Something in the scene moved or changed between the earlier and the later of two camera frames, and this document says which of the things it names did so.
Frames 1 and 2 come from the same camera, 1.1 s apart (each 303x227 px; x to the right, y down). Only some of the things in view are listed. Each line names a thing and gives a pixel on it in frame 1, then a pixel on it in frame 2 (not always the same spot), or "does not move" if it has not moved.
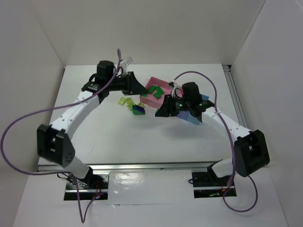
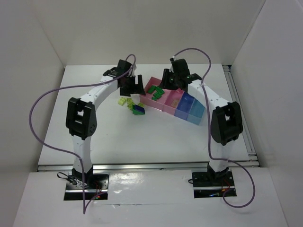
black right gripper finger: x=163 y=111 to x=164 y=78
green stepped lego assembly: x=157 y=95 does not move
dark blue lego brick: x=139 y=108 does not move
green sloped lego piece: x=151 y=89 does not move
